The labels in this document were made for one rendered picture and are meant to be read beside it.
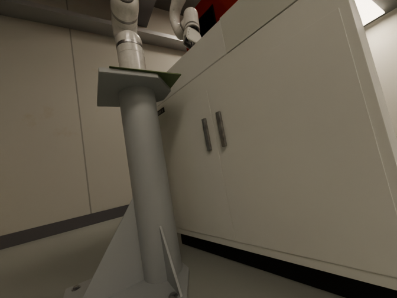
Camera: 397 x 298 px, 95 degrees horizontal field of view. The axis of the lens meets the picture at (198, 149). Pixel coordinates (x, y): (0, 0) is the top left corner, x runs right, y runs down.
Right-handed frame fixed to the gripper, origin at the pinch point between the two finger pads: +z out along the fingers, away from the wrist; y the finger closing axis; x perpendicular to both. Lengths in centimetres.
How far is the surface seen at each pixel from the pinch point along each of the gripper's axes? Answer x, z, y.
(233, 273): -11, 97, -17
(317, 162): 31, 67, -14
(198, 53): 7.4, 10.4, 3.3
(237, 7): 29.5, 10.8, 2.1
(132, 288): -34, 99, 14
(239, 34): 26.4, 19.4, -0.2
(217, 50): 16.3, 17.0, 1.0
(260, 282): 0, 99, -19
